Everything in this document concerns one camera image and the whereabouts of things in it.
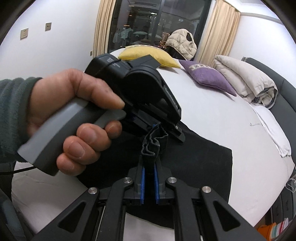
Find beige curtain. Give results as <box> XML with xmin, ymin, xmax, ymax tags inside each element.
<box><xmin>93</xmin><ymin>0</ymin><xmax>116</xmax><ymax>57</ymax></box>
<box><xmin>195</xmin><ymin>0</ymin><xmax>241</xmax><ymax>69</ymax></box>

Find white bed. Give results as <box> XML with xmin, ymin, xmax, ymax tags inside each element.
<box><xmin>11</xmin><ymin>45</ymin><xmax>296</xmax><ymax>234</ymax></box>

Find folded beige duvet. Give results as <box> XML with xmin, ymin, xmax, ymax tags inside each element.
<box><xmin>213</xmin><ymin>55</ymin><xmax>278</xmax><ymax>109</ymax></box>

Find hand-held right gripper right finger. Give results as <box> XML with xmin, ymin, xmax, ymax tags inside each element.
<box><xmin>154</xmin><ymin>159</ymin><xmax>266</xmax><ymax>241</ymax></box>

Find white charger cables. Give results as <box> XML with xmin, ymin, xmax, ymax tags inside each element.
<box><xmin>285</xmin><ymin>178</ymin><xmax>296</xmax><ymax>193</ymax></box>

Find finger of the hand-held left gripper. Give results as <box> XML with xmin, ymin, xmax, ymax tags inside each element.
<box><xmin>170</xmin><ymin>123</ymin><xmax>186</xmax><ymax>142</ymax></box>
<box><xmin>139</xmin><ymin>123</ymin><xmax>161</xmax><ymax>136</ymax></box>

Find person's left forearm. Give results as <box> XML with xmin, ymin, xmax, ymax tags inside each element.
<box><xmin>0</xmin><ymin>77</ymin><xmax>43</xmax><ymax>163</ymax></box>

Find black pants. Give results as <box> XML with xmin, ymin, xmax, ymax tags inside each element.
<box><xmin>76</xmin><ymin>124</ymin><xmax>233</xmax><ymax>229</ymax></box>

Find purple pillow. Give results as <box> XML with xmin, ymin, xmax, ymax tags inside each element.
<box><xmin>179</xmin><ymin>60</ymin><xmax>237</xmax><ymax>96</ymax></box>

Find orange bag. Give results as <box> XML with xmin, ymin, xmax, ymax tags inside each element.
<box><xmin>257</xmin><ymin>222</ymin><xmax>278</xmax><ymax>239</ymax></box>

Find beige puffer jacket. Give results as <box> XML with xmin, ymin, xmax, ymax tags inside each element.
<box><xmin>165</xmin><ymin>28</ymin><xmax>197</xmax><ymax>61</ymax></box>

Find grey bed headboard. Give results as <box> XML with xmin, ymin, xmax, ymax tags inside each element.
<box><xmin>242</xmin><ymin>57</ymin><xmax>296</xmax><ymax>167</ymax></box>

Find yellow pillow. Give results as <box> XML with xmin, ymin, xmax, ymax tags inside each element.
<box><xmin>118</xmin><ymin>45</ymin><xmax>181</xmax><ymax>69</ymax></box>

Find person's left hand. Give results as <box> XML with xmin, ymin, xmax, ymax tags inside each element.
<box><xmin>26</xmin><ymin>68</ymin><xmax>126</xmax><ymax>178</ymax></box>

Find white pillow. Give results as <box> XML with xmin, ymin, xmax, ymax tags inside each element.
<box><xmin>253</xmin><ymin>104</ymin><xmax>292</xmax><ymax>158</ymax></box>

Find black cable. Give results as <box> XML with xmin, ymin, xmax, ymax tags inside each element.
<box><xmin>0</xmin><ymin>165</ymin><xmax>36</xmax><ymax>176</ymax></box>

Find dark glass window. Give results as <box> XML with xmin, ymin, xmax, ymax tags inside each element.
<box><xmin>107</xmin><ymin>0</ymin><xmax>212</xmax><ymax>54</ymax></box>

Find black chair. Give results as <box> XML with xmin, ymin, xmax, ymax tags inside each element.
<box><xmin>168</xmin><ymin>46</ymin><xmax>185</xmax><ymax>59</ymax></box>

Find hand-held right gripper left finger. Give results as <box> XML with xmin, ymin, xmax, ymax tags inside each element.
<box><xmin>29</xmin><ymin>160</ymin><xmax>147</xmax><ymax>241</ymax></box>

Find striped colourful cloth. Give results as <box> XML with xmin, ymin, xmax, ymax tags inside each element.
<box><xmin>275</xmin><ymin>219</ymin><xmax>290</xmax><ymax>234</ymax></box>

